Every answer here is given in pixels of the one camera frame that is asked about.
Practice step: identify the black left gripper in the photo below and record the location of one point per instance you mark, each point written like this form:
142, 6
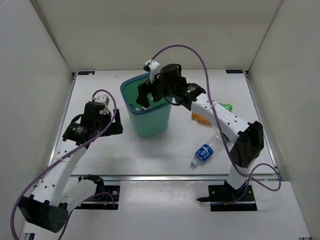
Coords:
115, 127

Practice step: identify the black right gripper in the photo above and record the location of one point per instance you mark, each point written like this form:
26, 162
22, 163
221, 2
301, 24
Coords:
152, 86

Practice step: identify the clear bottle blue label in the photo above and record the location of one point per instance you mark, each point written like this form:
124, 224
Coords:
207, 151

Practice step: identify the clear bottle green label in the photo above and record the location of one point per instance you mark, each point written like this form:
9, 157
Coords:
226, 139

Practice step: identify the clear bottle black label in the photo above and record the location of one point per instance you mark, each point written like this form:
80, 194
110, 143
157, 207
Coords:
140, 108

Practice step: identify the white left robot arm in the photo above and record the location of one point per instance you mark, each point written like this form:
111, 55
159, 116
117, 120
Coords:
49, 204

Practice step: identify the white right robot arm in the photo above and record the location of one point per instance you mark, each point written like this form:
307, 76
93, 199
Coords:
247, 138

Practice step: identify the green plastic waste bin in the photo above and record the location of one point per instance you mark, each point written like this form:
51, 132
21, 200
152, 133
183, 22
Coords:
145, 123

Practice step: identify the left corner label sticker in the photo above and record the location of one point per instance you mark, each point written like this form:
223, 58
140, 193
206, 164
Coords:
86, 73

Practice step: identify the corner label sticker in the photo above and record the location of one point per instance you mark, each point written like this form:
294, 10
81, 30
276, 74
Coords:
234, 71
86, 73

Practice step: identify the orange plastic bottle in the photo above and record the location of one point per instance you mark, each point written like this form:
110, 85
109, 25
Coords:
200, 119

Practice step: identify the right corner label sticker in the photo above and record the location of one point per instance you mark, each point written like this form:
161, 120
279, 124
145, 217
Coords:
234, 71

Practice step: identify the green plastic bottle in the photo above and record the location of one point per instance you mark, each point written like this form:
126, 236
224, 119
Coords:
228, 107

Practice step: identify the aluminium rail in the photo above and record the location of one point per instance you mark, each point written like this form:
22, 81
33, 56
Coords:
166, 178

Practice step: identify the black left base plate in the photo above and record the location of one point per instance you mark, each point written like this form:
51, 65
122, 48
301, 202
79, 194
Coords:
106, 201

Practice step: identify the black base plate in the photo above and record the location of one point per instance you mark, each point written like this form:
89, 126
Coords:
222, 200
106, 201

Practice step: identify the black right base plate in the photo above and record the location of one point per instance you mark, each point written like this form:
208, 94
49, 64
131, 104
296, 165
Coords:
222, 200

